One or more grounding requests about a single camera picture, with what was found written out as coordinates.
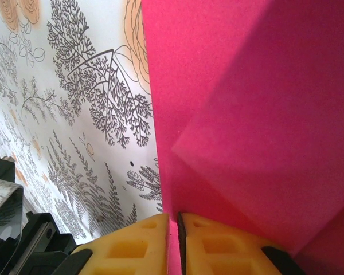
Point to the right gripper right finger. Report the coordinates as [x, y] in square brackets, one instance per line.
[223, 255]

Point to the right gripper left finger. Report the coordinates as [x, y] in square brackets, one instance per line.
[132, 252]

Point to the pink square paper sheet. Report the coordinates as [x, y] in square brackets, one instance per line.
[246, 114]

